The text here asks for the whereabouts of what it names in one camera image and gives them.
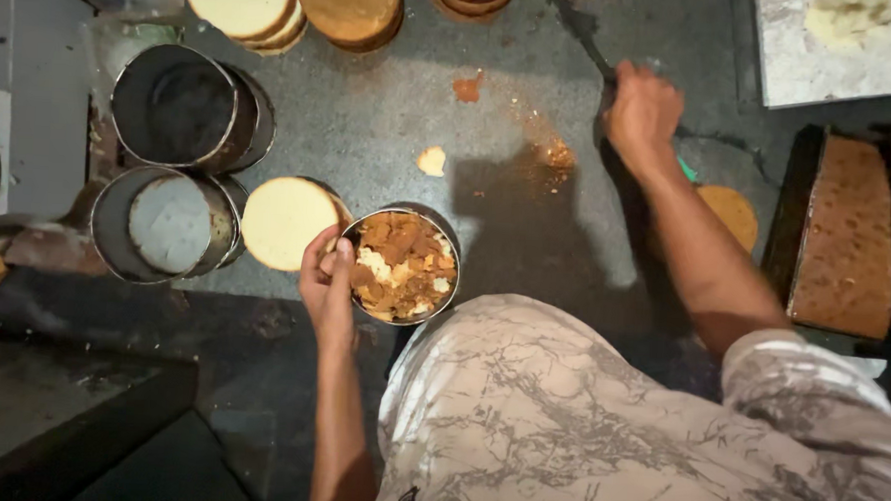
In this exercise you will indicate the person's left hand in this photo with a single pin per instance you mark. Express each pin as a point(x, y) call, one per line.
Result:
point(329, 294)

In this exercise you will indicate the small green object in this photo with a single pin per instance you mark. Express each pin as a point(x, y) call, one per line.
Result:
point(688, 169)

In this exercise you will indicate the heap of brown cake crumbs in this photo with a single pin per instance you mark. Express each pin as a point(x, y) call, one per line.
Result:
point(556, 154)

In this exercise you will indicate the brown and white cake scraps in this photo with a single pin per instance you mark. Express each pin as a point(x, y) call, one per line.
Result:
point(403, 267)

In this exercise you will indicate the person's right hand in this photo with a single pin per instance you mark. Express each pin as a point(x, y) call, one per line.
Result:
point(643, 116)

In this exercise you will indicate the stack of pale sponge layers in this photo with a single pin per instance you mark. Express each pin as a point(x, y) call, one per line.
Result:
point(242, 1)

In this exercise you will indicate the person's right fingers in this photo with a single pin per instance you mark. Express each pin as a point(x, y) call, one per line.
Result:
point(637, 72)

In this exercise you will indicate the empty nested round steel tins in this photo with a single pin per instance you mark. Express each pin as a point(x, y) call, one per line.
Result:
point(185, 108)

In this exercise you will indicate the rectangular tray with brown cake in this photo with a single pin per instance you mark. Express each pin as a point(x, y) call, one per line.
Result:
point(844, 238)

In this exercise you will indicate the dark low counter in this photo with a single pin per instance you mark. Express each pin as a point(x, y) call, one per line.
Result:
point(70, 422)

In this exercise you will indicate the nested steel tins with paper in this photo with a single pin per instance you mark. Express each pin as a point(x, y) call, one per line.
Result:
point(169, 223)

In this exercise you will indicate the person's white marbled shirt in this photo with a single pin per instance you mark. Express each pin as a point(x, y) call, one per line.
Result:
point(596, 422)

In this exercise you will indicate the clear plastic bag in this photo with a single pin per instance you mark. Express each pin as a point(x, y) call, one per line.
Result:
point(128, 45)

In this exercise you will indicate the wide stack of brown cakes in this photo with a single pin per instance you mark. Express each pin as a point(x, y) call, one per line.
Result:
point(349, 7)

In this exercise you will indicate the pale round sponge cake layer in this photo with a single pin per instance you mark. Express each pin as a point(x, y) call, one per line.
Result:
point(285, 222)

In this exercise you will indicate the long dark knife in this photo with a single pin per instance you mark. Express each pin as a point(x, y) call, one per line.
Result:
point(586, 40)

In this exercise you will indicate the thin brown round cake slice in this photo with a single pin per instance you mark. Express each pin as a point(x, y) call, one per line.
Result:
point(732, 214)

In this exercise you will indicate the round steel tin with scraps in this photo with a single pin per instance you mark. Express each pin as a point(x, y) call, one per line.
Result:
point(426, 211)

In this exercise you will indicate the floured metal tray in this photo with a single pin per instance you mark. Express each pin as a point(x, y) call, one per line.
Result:
point(814, 71)

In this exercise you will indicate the small pale cake piece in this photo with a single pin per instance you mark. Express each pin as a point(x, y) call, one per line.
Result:
point(432, 161)

